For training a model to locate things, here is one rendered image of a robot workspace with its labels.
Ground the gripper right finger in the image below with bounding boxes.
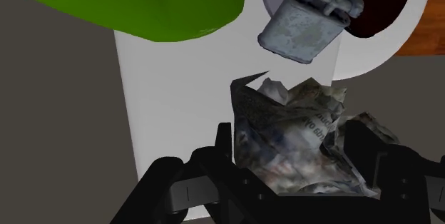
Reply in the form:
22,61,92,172
342,119,445,224

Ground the crumpled newspaper ball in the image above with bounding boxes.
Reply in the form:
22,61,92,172
230,70,401,198

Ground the silver metal lighter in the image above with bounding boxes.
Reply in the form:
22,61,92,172
257,0,365,65

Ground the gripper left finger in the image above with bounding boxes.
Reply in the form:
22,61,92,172
110,121,279,224

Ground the green rounded block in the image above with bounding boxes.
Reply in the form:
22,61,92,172
0,0,248,43

